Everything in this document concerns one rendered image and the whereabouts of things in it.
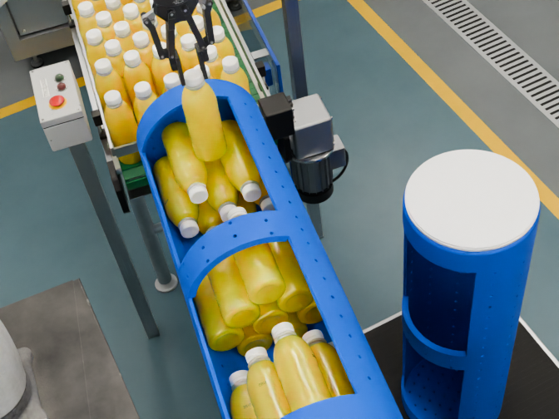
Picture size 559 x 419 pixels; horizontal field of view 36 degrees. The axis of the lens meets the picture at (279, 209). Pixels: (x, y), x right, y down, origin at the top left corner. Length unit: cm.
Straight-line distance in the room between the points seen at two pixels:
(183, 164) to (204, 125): 11
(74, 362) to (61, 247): 158
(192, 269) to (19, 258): 178
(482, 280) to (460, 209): 16
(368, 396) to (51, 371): 66
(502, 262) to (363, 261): 126
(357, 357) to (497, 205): 55
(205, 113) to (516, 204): 67
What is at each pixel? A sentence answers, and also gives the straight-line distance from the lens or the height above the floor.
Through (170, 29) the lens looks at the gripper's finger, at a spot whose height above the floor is 147.
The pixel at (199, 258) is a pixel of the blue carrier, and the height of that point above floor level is 120.
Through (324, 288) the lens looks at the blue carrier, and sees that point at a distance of 152.
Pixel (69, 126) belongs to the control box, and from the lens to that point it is 212.
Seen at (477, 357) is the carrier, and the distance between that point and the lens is 213.
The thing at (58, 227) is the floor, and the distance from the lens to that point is 337.
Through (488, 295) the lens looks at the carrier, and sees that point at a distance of 192.
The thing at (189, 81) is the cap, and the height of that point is 134.
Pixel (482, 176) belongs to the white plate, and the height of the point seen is 104.
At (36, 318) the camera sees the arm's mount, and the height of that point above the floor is 102.
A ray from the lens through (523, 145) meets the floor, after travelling 342.
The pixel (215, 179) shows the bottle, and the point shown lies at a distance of 185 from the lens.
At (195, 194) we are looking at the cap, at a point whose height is 112.
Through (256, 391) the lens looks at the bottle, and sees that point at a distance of 150.
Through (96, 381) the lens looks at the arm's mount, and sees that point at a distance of 173.
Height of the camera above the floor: 245
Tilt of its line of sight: 50 degrees down
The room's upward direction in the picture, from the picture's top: 9 degrees counter-clockwise
